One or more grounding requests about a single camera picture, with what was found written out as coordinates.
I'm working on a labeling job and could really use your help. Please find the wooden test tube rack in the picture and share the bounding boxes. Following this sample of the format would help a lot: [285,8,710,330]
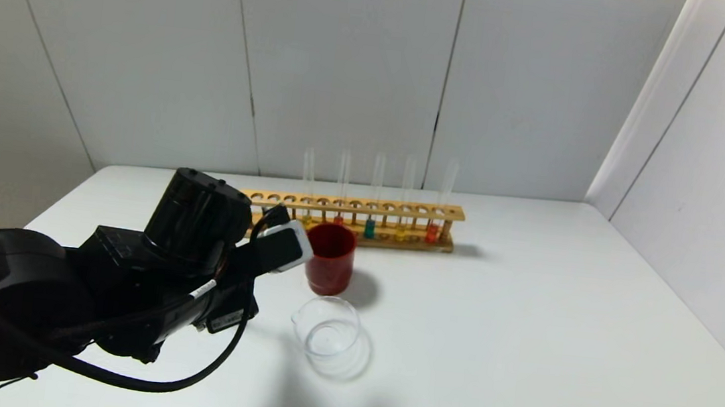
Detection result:
[237,183,468,258]

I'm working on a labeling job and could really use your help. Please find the test tube with blue pigment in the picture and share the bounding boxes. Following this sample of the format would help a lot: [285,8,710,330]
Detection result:
[364,152,387,241]

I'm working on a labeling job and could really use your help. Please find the test tube with red pigment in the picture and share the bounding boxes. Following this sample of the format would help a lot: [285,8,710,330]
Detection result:
[332,150,353,227]
[424,158,460,247]

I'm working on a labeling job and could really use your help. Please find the test tube with yellow pigment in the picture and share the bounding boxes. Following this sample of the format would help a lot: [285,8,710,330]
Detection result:
[297,148,320,227]
[395,155,418,243]

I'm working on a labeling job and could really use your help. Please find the red plastic cup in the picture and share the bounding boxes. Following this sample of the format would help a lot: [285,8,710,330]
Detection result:
[302,221,360,299]

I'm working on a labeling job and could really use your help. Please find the clear glass beaker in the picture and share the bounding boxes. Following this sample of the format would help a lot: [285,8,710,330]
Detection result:
[287,292,368,365]

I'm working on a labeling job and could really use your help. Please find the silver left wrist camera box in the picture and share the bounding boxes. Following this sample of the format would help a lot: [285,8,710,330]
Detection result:
[253,216,318,277]

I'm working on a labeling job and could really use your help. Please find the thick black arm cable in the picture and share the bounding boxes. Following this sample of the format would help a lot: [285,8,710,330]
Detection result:
[0,260,255,407]

